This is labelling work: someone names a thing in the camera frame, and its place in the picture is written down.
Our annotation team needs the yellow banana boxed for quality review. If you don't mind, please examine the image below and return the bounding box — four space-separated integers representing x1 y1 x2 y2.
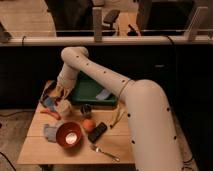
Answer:
109 104 126 129

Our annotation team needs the white paper cup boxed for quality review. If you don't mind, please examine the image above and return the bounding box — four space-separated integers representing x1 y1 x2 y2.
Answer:
56 100 72 117

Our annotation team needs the orange fruit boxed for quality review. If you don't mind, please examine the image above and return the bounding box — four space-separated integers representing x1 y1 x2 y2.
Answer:
82 119 96 133

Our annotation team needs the black remote control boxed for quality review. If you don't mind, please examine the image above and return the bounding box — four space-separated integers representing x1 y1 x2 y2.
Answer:
88 122 107 143

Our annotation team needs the small metal cup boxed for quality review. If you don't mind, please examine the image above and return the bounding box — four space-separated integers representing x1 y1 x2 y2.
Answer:
80 104 92 118

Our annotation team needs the red bowl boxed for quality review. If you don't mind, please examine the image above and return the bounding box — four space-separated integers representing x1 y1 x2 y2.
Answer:
56 122 82 148

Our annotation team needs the orange carrot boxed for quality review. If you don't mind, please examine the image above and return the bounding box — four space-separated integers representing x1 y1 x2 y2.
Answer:
40 109 61 120

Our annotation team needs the green plastic tray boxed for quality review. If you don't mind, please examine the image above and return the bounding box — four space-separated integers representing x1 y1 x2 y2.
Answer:
68 72 117 106

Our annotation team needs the black office chair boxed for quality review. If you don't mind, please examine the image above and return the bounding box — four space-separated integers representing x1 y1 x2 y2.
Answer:
103 9 120 29

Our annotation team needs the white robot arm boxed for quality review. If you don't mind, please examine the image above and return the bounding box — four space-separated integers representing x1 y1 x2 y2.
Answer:
57 47 183 171

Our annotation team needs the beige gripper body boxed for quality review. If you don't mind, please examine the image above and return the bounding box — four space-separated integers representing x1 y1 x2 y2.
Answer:
55 85 70 99

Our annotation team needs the white horizontal rail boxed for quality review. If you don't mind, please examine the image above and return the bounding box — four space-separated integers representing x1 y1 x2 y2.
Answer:
0 35 213 47

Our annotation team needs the blue object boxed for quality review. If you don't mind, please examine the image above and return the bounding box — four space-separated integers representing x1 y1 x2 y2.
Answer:
42 96 59 111

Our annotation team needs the grey sponge in tray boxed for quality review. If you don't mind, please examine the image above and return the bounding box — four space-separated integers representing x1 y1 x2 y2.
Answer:
96 89 111 100

